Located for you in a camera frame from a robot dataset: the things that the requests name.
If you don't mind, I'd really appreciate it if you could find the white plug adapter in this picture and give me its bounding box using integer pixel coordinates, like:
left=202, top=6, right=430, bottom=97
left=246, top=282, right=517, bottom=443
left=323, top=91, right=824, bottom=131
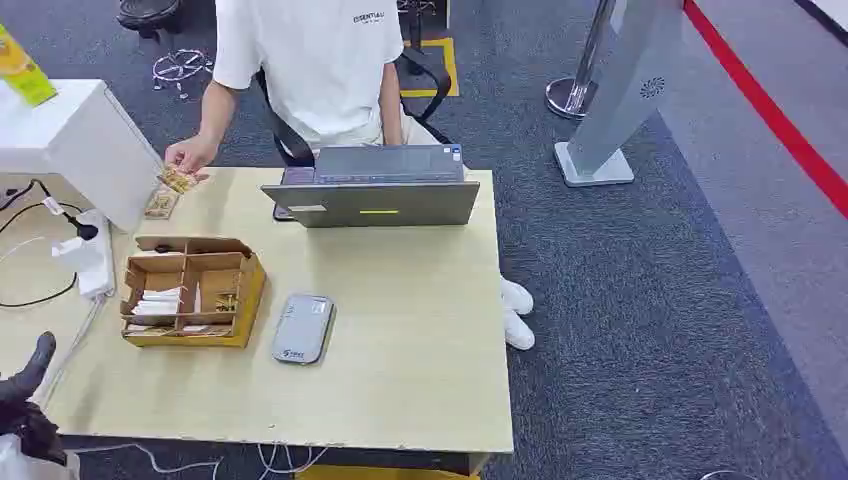
left=51, top=236, right=89, bottom=274

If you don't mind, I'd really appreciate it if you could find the grey laptop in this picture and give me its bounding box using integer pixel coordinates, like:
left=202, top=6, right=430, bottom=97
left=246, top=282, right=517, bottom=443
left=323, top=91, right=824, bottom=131
left=260, top=144, right=482, bottom=230

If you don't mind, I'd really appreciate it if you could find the wooden card box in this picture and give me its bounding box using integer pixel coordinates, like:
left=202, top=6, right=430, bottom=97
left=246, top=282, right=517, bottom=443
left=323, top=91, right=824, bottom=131
left=119, top=235, right=268, bottom=350

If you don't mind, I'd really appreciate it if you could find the white cable bundle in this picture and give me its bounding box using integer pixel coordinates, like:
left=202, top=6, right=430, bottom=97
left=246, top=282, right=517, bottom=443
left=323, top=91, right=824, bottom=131
left=69, top=442, right=331, bottom=480

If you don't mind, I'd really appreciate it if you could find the person's white shoe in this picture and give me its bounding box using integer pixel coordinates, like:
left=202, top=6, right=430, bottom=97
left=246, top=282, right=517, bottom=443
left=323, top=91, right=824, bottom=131
left=500, top=277, right=535, bottom=317
left=502, top=307, right=537, bottom=352

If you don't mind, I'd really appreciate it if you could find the white power strip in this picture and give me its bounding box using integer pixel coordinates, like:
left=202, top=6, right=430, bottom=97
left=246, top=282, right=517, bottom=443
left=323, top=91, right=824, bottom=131
left=51, top=209, right=117, bottom=301

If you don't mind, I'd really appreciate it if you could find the white power strip cable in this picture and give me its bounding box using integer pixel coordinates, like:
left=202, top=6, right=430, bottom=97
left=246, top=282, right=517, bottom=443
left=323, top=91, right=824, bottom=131
left=36, top=294, right=111, bottom=407

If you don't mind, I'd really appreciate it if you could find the person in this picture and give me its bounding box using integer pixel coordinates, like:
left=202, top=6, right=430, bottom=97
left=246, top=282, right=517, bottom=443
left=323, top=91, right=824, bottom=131
left=211, top=0, right=444, bottom=150

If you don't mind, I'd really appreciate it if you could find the chrome stanchion post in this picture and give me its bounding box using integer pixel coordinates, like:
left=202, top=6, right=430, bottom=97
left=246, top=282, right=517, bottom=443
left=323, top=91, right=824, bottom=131
left=545, top=0, right=619, bottom=121

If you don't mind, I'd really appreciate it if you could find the single printed card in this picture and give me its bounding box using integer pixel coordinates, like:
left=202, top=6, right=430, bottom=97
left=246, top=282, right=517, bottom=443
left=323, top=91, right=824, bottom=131
left=144, top=188, right=181, bottom=221

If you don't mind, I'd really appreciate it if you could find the black looped cable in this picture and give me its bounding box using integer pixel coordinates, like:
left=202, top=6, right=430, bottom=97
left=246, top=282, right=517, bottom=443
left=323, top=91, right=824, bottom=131
left=0, top=201, right=85, bottom=310

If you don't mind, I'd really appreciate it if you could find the yellow green carton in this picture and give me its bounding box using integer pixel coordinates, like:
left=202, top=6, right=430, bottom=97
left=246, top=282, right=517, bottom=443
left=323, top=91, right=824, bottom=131
left=0, top=23, right=59, bottom=109

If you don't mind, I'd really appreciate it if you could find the chrome star chair base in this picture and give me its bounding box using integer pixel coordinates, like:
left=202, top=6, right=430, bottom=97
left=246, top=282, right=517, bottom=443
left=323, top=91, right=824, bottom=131
left=151, top=48, right=215, bottom=101

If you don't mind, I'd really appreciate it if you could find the black stand post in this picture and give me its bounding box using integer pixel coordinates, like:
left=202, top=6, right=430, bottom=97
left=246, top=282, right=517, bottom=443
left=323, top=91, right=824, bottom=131
left=396, top=0, right=440, bottom=75

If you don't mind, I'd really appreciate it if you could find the black round chair base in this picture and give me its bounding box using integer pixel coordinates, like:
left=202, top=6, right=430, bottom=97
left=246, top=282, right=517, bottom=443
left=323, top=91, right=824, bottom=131
left=116, top=0, right=185, bottom=36

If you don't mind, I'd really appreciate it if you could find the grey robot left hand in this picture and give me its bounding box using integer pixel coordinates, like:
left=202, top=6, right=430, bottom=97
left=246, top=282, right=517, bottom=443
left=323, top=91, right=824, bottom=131
left=0, top=331, right=69, bottom=467

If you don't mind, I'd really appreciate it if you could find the grey card reader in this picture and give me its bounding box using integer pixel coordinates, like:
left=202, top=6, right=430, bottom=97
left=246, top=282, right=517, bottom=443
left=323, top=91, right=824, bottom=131
left=271, top=294, right=337, bottom=366

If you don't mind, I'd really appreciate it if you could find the black office chair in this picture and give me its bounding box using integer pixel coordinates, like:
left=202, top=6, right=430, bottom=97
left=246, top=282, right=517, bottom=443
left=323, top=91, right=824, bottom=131
left=254, top=47, right=457, bottom=169

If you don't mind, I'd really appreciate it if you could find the stack of gold printed cards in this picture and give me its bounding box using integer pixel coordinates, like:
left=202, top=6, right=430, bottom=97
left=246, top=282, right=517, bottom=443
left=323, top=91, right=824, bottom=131
left=158, top=164, right=209, bottom=196

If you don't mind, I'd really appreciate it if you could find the white cards stack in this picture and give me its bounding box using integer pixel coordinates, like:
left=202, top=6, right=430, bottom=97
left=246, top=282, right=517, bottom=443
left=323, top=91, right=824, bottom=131
left=130, top=286, right=184, bottom=317

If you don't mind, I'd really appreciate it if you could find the black plug with cable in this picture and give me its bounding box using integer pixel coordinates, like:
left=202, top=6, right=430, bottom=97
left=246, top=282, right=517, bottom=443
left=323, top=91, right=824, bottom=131
left=0, top=178, right=100, bottom=242

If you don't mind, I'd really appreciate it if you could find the grey kiosk stand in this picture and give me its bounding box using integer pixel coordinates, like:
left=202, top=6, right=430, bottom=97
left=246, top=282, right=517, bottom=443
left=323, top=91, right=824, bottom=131
left=553, top=0, right=686, bottom=189

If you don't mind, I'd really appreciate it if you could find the white cabinet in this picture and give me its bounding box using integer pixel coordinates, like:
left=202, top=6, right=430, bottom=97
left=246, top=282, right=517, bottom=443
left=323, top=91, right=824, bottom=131
left=0, top=78, right=165, bottom=234

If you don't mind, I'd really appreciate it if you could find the person's right hand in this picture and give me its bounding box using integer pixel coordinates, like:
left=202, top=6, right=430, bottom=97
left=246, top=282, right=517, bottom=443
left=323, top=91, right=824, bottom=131
left=164, top=133, right=221, bottom=178

